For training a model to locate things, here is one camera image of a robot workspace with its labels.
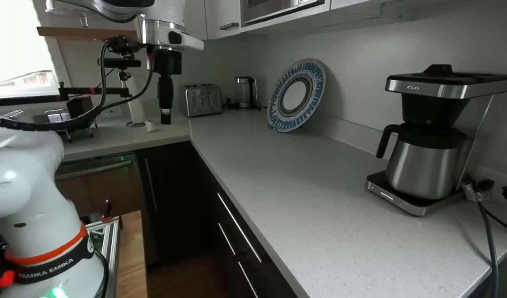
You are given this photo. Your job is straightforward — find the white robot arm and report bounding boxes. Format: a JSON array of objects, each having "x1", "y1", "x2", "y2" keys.
[{"x1": 0, "y1": 0, "x2": 204, "y2": 298}]

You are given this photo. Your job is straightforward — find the blue patterned decorative plate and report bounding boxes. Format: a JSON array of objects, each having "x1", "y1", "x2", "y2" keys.
[{"x1": 267, "y1": 58, "x2": 327, "y2": 132}]

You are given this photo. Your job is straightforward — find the stainless electric kettle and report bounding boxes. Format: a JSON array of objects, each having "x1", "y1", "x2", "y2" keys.
[{"x1": 236, "y1": 76, "x2": 257, "y2": 109}]

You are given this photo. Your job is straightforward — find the silver toaster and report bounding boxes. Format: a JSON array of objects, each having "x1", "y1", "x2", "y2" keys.
[{"x1": 186, "y1": 84, "x2": 223, "y2": 117}]

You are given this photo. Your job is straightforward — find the dark lower cabinet drawers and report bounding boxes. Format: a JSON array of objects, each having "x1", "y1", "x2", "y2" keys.
[{"x1": 136, "y1": 142, "x2": 297, "y2": 298}]

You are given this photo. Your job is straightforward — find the built-in microwave oven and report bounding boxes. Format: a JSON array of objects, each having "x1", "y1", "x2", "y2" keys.
[{"x1": 241, "y1": 0, "x2": 325, "y2": 25}]

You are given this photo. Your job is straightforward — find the dishwasher front panel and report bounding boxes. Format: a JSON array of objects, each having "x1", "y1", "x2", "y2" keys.
[{"x1": 57, "y1": 154, "x2": 145, "y2": 215}]

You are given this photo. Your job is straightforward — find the stainless drip coffee maker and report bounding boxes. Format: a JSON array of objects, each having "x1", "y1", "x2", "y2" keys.
[{"x1": 367, "y1": 64, "x2": 507, "y2": 217}]

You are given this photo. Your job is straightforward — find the black camera on stand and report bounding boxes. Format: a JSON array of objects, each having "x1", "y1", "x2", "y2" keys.
[{"x1": 57, "y1": 58, "x2": 141, "y2": 101}]

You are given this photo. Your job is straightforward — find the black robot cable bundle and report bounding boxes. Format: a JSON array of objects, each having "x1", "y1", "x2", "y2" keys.
[{"x1": 0, "y1": 38, "x2": 158, "y2": 132}]

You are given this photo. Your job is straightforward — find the black power cord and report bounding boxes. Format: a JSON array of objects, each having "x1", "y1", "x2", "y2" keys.
[{"x1": 463, "y1": 179, "x2": 507, "y2": 298}]

